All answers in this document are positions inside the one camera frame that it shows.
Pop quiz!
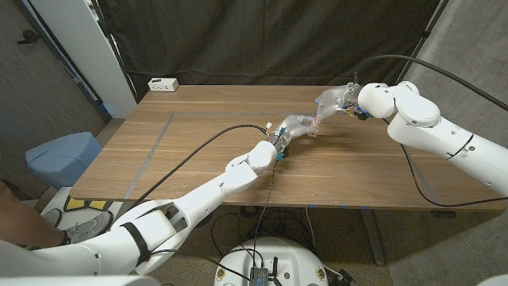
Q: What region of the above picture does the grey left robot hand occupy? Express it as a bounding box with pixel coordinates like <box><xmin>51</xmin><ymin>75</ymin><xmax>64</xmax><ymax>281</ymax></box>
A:
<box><xmin>268</xmin><ymin>114</ymin><xmax>321</xmax><ymax>154</ymax></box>

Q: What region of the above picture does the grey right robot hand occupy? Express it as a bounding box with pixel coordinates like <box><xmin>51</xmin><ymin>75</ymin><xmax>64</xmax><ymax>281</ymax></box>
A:
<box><xmin>312</xmin><ymin>82</ymin><xmax>363</xmax><ymax>126</ymax></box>

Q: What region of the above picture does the black backdrop curtain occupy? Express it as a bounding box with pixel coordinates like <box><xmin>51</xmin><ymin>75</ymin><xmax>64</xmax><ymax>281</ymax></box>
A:
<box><xmin>97</xmin><ymin>0</ymin><xmax>452</xmax><ymax>99</ymax></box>

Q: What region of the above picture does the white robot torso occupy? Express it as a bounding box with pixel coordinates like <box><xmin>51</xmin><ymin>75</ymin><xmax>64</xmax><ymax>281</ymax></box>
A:
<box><xmin>214</xmin><ymin>237</ymin><xmax>329</xmax><ymax>286</ymax></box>

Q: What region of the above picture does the white power strip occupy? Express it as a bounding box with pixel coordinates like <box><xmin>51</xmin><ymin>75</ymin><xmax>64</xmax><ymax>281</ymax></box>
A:
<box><xmin>147</xmin><ymin>77</ymin><xmax>179</xmax><ymax>93</ymax></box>

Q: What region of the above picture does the grey table leg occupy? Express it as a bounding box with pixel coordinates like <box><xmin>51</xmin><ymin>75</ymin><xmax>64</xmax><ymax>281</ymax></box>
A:
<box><xmin>359</xmin><ymin>209</ymin><xmax>387</xmax><ymax>266</ymax></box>

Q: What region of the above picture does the grey electronics box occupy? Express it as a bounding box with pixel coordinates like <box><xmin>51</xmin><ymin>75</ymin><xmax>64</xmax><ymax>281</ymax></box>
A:
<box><xmin>248</xmin><ymin>266</ymin><xmax>270</xmax><ymax>286</ymax></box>

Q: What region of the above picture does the black floor device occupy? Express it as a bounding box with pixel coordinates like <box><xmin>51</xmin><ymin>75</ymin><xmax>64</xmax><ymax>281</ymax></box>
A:
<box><xmin>337</xmin><ymin>269</ymin><xmax>357</xmax><ymax>286</ymax></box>

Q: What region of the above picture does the white cabinet panel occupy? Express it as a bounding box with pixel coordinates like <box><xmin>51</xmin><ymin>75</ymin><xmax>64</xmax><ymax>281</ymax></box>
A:
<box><xmin>29</xmin><ymin>0</ymin><xmax>138</xmax><ymax>119</ymax></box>

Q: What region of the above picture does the grey black sneaker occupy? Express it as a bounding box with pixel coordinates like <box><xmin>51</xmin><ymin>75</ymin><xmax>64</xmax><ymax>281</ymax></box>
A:
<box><xmin>41</xmin><ymin>208</ymin><xmax>63</xmax><ymax>228</ymax></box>
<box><xmin>65</xmin><ymin>210</ymin><xmax>114</xmax><ymax>244</ymax></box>

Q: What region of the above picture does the yellow black floor object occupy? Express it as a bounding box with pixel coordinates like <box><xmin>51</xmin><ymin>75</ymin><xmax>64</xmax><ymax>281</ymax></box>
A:
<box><xmin>65</xmin><ymin>197</ymin><xmax>108</xmax><ymax>211</ymax></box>

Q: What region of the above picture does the blue padded stool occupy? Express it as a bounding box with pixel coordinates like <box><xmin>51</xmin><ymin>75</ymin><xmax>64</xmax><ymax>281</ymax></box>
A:
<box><xmin>25</xmin><ymin>131</ymin><xmax>103</xmax><ymax>190</ymax></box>

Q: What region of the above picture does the person's bare leg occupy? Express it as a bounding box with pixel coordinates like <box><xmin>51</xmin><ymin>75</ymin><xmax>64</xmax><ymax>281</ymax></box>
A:
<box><xmin>0</xmin><ymin>180</ymin><xmax>68</xmax><ymax>249</ymax></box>

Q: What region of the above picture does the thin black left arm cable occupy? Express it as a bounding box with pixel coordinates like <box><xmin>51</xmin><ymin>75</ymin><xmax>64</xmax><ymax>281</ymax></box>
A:
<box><xmin>150</xmin><ymin>158</ymin><xmax>279</xmax><ymax>281</ymax></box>

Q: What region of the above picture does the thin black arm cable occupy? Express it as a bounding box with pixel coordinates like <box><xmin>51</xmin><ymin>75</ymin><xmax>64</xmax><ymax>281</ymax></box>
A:
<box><xmin>150</xmin><ymin>158</ymin><xmax>279</xmax><ymax>281</ymax></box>
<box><xmin>380</xmin><ymin>118</ymin><xmax>508</xmax><ymax>208</ymax></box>

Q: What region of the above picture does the black floor cable bundle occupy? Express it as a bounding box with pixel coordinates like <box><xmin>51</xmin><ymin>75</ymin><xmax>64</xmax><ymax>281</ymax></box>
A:
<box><xmin>210</xmin><ymin>205</ymin><xmax>318</xmax><ymax>259</ymax></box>

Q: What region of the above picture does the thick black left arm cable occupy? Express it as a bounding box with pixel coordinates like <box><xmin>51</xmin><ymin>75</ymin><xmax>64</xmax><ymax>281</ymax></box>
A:
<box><xmin>126</xmin><ymin>124</ymin><xmax>270</xmax><ymax>207</ymax></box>

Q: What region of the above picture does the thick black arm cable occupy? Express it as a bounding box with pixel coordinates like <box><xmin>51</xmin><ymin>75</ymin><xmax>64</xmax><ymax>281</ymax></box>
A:
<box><xmin>352</xmin><ymin>54</ymin><xmax>508</xmax><ymax>113</ymax></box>
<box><xmin>126</xmin><ymin>124</ymin><xmax>270</xmax><ymax>207</ymax></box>

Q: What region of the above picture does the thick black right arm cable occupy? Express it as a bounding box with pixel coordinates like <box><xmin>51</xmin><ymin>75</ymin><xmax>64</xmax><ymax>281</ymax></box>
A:
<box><xmin>352</xmin><ymin>54</ymin><xmax>508</xmax><ymax>113</ymax></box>

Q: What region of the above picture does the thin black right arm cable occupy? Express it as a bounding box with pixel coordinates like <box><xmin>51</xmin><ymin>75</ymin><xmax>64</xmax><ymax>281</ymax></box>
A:
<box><xmin>380</xmin><ymin>118</ymin><xmax>508</xmax><ymax>208</ymax></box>

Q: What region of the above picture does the black door handle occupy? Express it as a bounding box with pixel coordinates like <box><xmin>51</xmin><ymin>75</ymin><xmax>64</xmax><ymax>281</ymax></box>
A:
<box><xmin>16</xmin><ymin>29</ymin><xmax>40</xmax><ymax>44</ymax></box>

